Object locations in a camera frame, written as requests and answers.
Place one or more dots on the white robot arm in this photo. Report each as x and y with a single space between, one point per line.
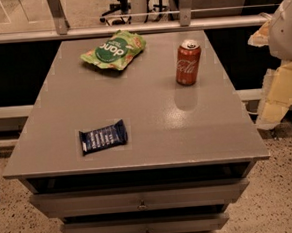
280 29

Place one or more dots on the grey drawer cabinet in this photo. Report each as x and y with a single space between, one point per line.
176 134

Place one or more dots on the black office chair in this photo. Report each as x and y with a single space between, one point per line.
121 5

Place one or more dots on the green chip bag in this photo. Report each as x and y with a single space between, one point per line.
117 52

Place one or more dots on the grey upper drawer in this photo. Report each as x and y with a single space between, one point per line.
141 198

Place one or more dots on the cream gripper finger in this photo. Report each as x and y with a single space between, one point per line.
261 37
276 97

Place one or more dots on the red coke can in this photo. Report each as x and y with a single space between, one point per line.
189 53

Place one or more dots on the grey lower drawer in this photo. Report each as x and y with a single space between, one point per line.
180 224

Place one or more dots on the blue rxbar blueberry wrapper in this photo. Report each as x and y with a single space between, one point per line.
107 137

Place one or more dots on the grey drawer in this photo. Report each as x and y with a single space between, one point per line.
180 224
141 198

